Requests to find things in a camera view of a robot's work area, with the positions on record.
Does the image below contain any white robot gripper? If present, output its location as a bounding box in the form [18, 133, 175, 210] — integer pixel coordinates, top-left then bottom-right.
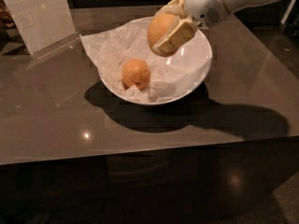
[156, 0, 225, 47]

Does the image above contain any orange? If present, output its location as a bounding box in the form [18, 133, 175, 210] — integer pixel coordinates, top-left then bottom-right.
[147, 14, 179, 57]
[121, 59, 150, 90]

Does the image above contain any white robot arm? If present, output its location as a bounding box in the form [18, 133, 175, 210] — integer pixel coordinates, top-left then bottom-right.
[152, 0, 281, 56]

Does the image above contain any white ceramic bowl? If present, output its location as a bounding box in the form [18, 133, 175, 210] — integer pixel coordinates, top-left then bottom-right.
[96, 16, 214, 106]

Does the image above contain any white paper napkin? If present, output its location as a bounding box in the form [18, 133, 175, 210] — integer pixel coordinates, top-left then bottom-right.
[79, 24, 213, 105]

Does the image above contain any clear acrylic sign holder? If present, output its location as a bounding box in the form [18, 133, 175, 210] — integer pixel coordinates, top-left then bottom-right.
[1, 0, 79, 59]

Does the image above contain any brown object behind sign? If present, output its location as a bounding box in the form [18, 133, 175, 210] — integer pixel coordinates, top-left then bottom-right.
[0, 0, 15, 28]

